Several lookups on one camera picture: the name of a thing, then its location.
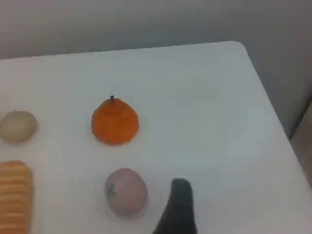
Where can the long ridged orange bread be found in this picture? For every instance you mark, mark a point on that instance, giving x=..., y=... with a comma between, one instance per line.
x=14, y=195

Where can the beige round potato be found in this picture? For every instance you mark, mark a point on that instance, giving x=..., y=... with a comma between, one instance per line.
x=18, y=126

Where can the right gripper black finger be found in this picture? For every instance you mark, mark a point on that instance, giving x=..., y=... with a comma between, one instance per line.
x=179, y=209

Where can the pink peach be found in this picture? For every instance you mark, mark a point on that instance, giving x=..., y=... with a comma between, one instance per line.
x=126, y=192

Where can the orange tangerine with stem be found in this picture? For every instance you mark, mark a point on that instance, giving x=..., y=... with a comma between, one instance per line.
x=114, y=124

